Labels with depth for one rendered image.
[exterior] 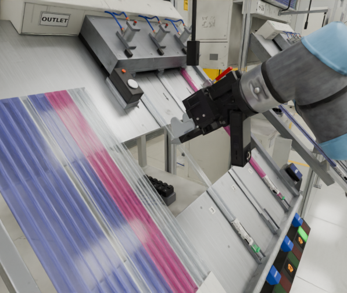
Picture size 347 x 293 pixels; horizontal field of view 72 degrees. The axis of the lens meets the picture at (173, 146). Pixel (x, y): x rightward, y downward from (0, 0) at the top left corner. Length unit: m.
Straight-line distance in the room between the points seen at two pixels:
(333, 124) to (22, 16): 0.57
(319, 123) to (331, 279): 1.34
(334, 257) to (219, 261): 1.35
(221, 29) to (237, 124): 1.27
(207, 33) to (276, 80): 1.35
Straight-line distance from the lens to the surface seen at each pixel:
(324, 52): 0.38
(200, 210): 0.52
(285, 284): 0.67
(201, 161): 1.92
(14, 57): 0.55
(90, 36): 0.62
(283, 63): 0.39
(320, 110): 0.40
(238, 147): 0.46
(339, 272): 1.73
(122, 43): 0.61
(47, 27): 0.62
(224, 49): 1.66
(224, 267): 0.52
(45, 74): 0.54
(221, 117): 0.46
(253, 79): 0.41
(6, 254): 0.36
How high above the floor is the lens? 1.15
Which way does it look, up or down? 23 degrees down
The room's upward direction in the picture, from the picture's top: straight up
